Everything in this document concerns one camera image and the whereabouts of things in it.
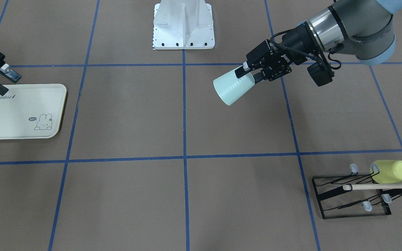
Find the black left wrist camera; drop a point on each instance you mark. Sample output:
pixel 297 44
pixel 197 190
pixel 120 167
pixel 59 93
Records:
pixel 321 73

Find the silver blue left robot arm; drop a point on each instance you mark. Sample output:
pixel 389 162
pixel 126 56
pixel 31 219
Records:
pixel 363 28

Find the black wire cup rack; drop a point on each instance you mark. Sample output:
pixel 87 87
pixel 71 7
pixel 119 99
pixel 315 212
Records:
pixel 354 195

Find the light green plastic cup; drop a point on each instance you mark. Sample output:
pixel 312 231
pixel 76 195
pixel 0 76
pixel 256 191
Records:
pixel 230 88

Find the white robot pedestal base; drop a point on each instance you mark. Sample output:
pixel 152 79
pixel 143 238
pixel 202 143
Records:
pixel 183 25

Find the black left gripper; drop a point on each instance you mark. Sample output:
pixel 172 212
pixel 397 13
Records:
pixel 294 40

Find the cream rabbit tray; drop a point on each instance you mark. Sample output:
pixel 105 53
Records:
pixel 32 111

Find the yellow plastic cup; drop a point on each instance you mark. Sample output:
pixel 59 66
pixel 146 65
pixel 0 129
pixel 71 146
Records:
pixel 387 171

